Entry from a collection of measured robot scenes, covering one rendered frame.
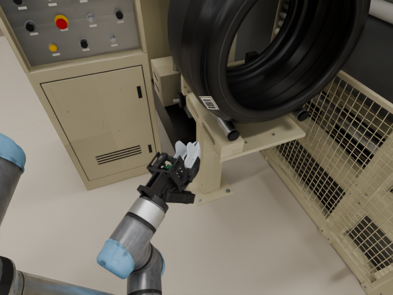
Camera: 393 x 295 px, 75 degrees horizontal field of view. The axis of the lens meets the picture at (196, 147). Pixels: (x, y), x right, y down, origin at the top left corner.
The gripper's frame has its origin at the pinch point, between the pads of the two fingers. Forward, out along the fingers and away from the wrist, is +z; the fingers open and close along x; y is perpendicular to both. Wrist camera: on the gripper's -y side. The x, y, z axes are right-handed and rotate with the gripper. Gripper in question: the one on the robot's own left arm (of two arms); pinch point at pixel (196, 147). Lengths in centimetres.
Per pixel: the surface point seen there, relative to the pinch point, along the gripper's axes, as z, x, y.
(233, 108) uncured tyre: 16.3, -4.0, 0.1
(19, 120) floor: 26, 223, -29
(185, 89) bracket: 34.6, 28.3, -6.1
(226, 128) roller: 17.3, 1.6, -9.4
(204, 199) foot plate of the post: 29, 50, -91
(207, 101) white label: 12.6, 0.7, 5.6
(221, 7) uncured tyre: 16.9, -9.2, 27.7
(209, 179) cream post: 38, 46, -79
